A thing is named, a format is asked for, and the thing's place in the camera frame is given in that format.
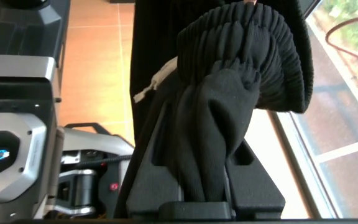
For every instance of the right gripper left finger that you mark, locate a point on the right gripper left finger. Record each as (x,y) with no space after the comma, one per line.
(148,186)

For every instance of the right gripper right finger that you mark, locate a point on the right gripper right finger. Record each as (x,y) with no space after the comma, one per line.
(253,193)

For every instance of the black shorts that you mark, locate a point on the black shorts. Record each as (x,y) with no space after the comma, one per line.
(228,62)

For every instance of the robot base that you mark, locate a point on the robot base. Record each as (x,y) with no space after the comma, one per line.
(11,77)

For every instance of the window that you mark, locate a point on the window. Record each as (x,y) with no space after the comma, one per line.
(346,124)

